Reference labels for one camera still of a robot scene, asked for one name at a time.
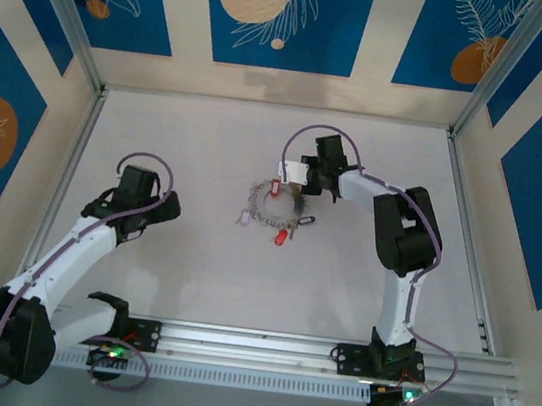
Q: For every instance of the black plastic key tag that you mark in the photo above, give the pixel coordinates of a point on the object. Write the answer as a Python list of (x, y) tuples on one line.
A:
[(305, 221)]

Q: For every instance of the red plastic key tag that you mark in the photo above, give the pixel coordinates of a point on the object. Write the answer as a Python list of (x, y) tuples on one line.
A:
[(280, 237), (274, 187)]

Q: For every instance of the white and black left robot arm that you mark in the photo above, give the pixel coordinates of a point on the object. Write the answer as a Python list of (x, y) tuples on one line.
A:
[(72, 251)]

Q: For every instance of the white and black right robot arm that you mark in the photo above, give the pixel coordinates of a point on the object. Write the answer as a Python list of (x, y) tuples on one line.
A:
[(360, 193)]

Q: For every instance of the white plastic key tag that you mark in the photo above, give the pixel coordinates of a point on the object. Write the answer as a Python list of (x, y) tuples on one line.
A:
[(243, 218)]

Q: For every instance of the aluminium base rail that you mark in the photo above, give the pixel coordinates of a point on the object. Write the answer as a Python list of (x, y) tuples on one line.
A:
[(256, 345)]

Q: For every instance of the aluminium table side rail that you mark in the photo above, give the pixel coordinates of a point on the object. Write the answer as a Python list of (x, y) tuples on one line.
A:
[(464, 190), (77, 145)]

